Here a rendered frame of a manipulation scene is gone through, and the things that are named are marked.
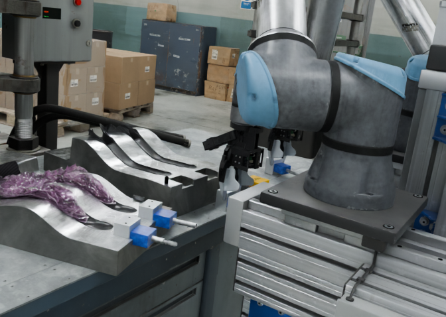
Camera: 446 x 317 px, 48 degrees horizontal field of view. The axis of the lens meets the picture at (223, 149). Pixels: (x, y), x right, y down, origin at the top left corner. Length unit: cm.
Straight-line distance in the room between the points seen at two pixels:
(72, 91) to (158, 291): 397
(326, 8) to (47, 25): 118
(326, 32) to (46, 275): 75
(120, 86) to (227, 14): 317
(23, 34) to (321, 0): 104
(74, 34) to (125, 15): 767
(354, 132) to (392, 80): 10
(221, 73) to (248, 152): 688
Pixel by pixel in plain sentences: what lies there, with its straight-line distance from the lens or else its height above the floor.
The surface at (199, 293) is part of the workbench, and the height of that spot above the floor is 53.
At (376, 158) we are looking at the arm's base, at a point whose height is 112.
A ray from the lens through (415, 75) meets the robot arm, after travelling 129.
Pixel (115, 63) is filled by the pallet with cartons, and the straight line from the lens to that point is 589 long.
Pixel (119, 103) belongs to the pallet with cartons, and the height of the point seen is 22.
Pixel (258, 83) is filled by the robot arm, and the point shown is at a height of 122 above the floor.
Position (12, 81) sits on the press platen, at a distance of 180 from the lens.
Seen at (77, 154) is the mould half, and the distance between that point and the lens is 148.
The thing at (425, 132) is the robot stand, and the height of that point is 114.
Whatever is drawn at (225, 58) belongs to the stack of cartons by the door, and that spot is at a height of 68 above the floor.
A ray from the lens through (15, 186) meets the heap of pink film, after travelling 121.
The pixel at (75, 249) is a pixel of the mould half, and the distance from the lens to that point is 105.
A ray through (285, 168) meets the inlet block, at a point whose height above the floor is 84.
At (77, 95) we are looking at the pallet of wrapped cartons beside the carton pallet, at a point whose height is 39.
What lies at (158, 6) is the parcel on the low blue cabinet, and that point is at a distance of 866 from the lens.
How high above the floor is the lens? 131
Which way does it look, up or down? 15 degrees down
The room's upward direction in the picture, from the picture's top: 6 degrees clockwise
